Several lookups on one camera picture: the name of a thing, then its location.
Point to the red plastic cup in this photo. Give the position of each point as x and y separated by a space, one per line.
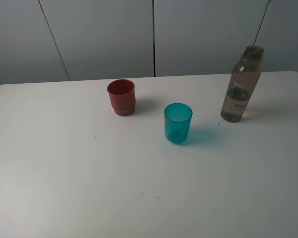
122 96

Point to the smoky translucent water bottle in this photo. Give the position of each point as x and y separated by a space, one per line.
243 80

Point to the teal translucent plastic cup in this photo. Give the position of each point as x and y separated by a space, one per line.
177 120

